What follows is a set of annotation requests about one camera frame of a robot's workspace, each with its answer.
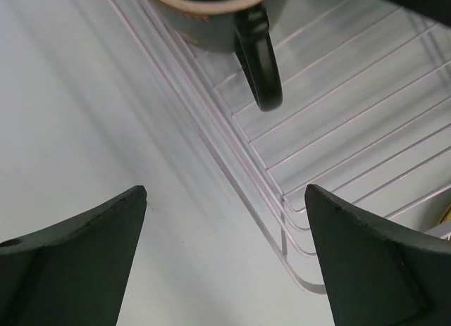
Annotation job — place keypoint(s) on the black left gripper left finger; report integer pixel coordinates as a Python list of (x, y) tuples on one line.
[(74, 272)]

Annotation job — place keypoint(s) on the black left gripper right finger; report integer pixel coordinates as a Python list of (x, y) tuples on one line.
[(375, 271)]

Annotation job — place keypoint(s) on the black gold saucer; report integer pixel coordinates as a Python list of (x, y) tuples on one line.
[(445, 216)]

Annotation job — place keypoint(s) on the clear wire dish rack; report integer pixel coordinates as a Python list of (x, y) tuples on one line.
[(366, 115)]

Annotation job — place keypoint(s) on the red black mug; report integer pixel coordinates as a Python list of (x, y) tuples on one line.
[(239, 26)]

